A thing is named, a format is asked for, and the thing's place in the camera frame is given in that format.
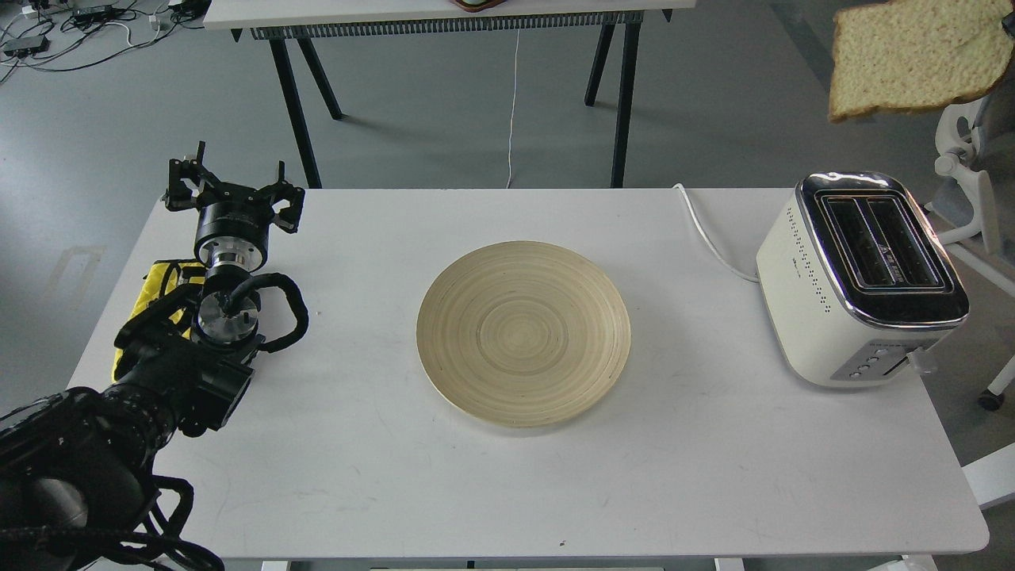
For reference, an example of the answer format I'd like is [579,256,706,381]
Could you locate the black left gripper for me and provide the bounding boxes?
[163,142,305,268]

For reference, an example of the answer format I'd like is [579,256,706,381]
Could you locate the slice of brown bread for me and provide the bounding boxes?
[828,1,1013,123]

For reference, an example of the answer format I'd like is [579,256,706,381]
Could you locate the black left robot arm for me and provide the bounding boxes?
[1,146,309,570]

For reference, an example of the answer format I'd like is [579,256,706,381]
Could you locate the cream chrome toaster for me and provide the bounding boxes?
[756,172,969,389]

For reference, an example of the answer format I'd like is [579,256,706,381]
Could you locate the white office chair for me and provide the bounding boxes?
[924,87,1015,412]

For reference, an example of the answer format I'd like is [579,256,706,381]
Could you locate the yellow cloth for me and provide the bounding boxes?
[111,259,207,384]

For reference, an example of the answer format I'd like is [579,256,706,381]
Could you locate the white background table black legs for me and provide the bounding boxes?
[202,1,695,188]

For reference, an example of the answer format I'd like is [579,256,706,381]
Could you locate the brown object on background table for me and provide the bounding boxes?
[452,0,504,12]

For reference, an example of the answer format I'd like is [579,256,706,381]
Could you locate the round wooden plate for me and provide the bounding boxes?
[416,241,632,429]

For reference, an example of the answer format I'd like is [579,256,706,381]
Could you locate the black cables on floor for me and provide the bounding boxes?
[0,0,212,84]

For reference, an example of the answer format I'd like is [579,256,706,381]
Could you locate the thin white hanging cable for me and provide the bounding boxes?
[506,29,522,190]

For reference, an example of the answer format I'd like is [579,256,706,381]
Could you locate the white toaster power cable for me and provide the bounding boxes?
[672,183,760,284]

